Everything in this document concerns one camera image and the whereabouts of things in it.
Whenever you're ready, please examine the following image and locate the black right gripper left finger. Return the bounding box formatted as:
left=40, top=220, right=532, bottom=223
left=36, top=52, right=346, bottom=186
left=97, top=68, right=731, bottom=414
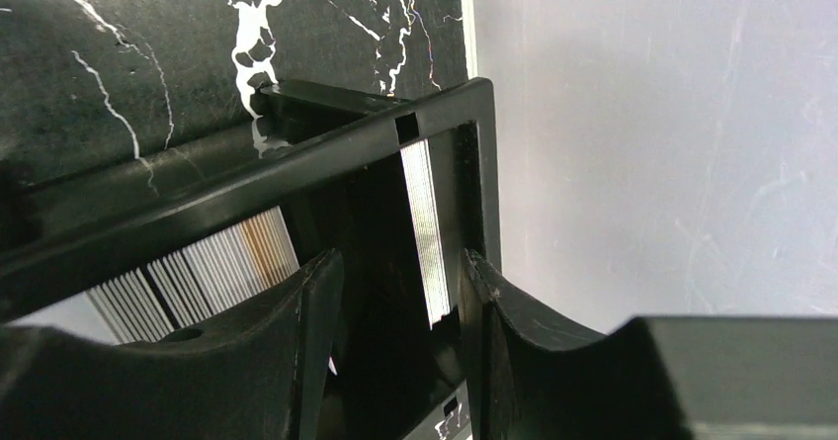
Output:
left=1, top=249, right=344, bottom=439

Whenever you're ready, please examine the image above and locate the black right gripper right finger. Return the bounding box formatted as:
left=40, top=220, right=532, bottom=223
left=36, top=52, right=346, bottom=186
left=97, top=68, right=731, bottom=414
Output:
left=459, top=250, right=837, bottom=439

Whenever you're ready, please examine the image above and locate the black card box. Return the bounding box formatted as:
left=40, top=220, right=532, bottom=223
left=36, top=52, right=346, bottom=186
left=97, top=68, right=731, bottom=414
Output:
left=1, top=78, right=500, bottom=439

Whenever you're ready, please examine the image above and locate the stack of cards in box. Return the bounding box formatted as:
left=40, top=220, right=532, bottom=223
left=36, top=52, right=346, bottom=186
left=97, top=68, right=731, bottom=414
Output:
left=14, top=142, right=450, bottom=345

